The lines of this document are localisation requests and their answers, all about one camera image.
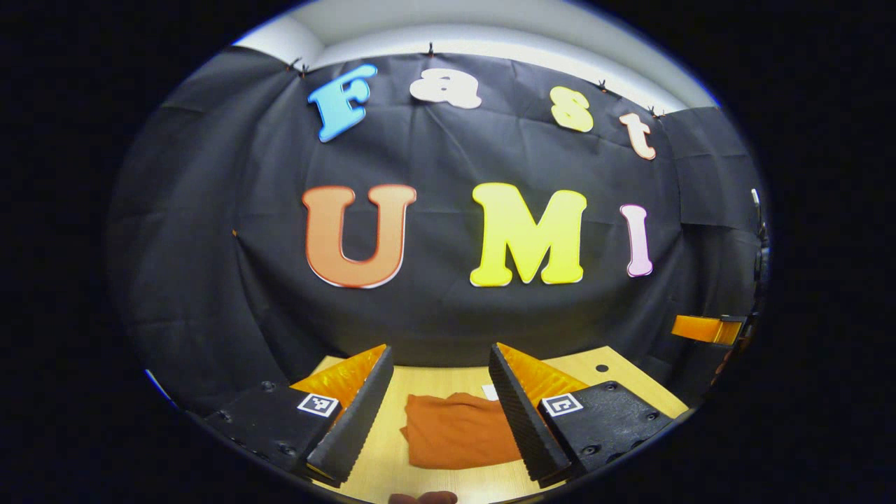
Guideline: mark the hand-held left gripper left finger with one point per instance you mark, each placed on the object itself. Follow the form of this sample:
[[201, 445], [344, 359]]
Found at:
[[353, 420]]

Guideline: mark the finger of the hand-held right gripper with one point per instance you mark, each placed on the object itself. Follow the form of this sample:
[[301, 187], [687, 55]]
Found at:
[[700, 327]]

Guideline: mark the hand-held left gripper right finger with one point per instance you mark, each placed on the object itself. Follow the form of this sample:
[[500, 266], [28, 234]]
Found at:
[[521, 420]]

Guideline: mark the orange knit cardigan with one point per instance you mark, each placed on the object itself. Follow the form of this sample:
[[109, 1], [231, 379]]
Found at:
[[455, 434]]

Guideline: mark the black backdrop cloth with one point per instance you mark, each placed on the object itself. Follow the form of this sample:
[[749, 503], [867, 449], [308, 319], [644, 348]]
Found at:
[[434, 315]]

